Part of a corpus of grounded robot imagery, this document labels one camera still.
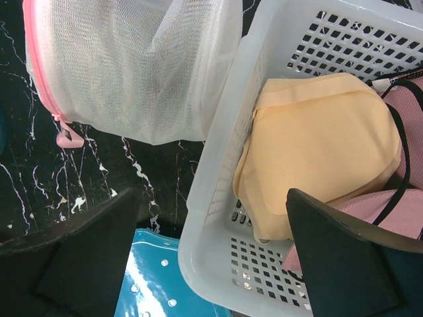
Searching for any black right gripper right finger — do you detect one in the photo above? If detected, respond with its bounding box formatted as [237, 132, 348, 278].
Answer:
[286, 189, 422, 316]

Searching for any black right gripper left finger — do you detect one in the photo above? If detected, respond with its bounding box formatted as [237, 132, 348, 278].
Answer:
[30, 187, 139, 317]

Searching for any white mesh laundry bag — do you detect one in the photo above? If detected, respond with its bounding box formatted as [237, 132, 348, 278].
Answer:
[22, 1, 243, 149]

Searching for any yellow bra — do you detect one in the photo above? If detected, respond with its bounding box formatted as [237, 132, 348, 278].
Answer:
[233, 73, 402, 244]

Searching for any blue dotted plate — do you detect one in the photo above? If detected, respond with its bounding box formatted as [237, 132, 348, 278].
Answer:
[114, 229, 231, 317]

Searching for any white plastic basket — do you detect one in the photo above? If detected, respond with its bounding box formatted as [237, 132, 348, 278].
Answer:
[178, 1, 422, 316]

